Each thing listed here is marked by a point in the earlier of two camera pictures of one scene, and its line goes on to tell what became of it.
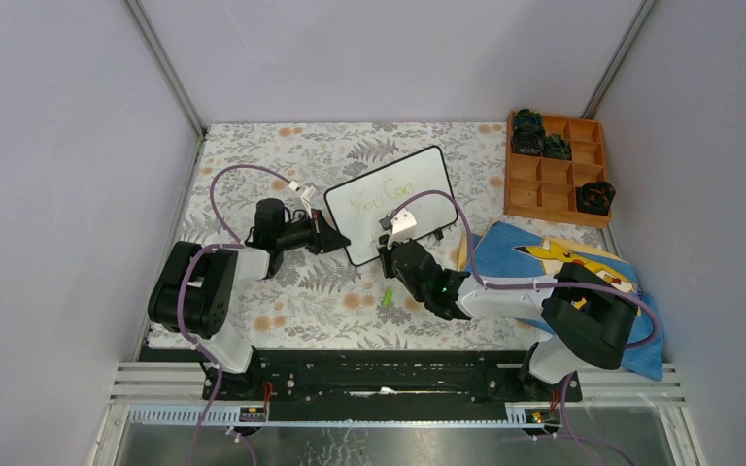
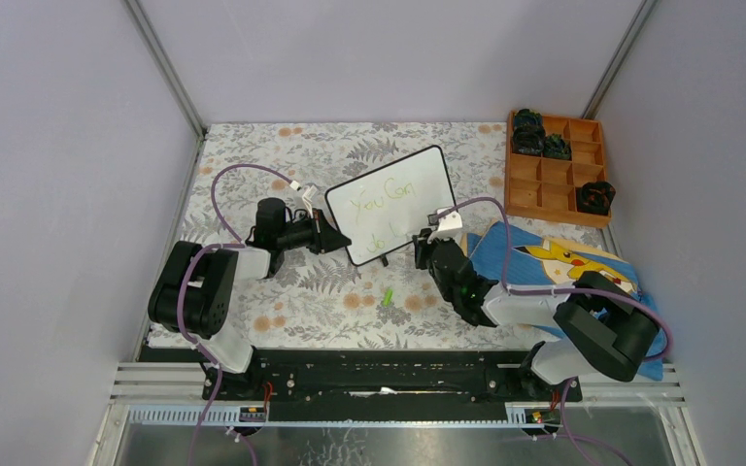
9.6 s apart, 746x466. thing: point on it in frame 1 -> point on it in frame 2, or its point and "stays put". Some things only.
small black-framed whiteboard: (358, 205) stays put
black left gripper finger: (330, 239) stays put
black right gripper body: (386, 249) -> (424, 253)
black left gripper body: (309, 233) stays put
